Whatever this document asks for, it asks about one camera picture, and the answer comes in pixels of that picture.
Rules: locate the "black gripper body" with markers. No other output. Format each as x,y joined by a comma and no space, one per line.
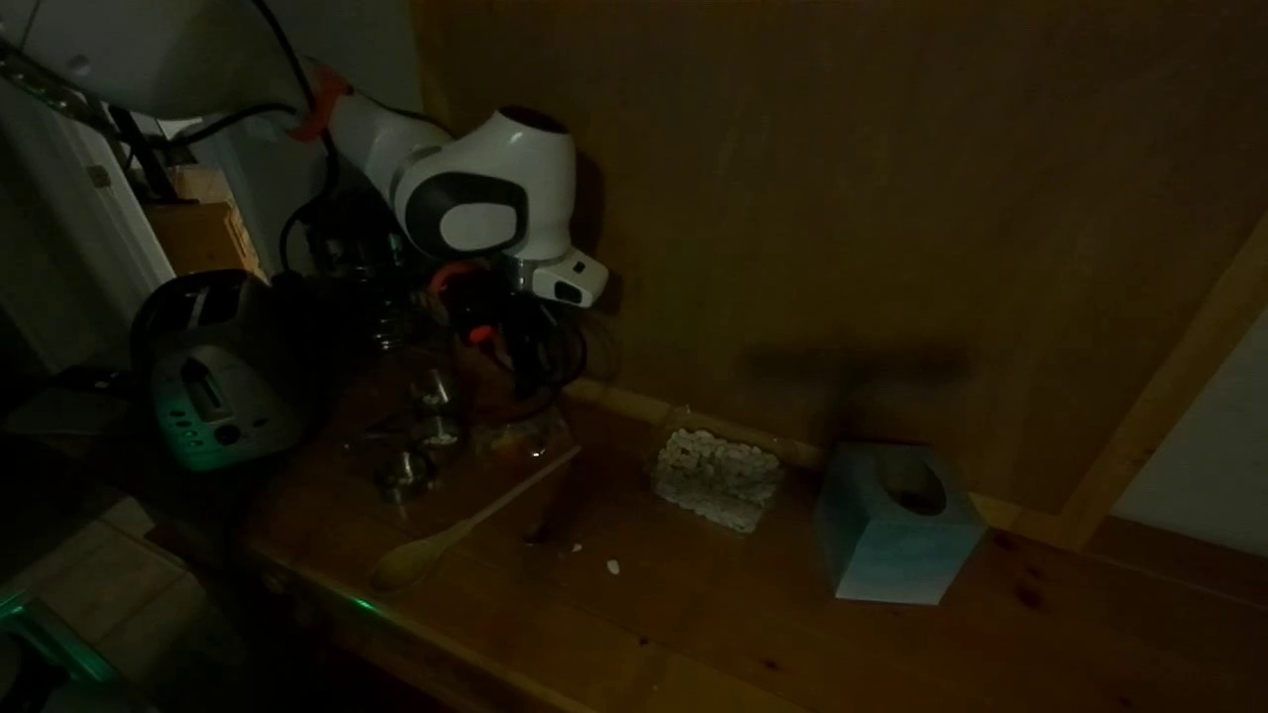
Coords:
520,335

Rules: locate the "wooden spoon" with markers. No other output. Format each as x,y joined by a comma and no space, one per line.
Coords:
411,560

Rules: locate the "blue tissue box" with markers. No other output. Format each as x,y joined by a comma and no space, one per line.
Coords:
891,523

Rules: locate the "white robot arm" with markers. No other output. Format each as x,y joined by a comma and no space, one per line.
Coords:
494,191

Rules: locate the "silver metal object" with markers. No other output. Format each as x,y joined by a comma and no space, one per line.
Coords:
430,432

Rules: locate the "silver toaster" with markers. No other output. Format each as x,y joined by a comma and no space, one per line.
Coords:
219,376

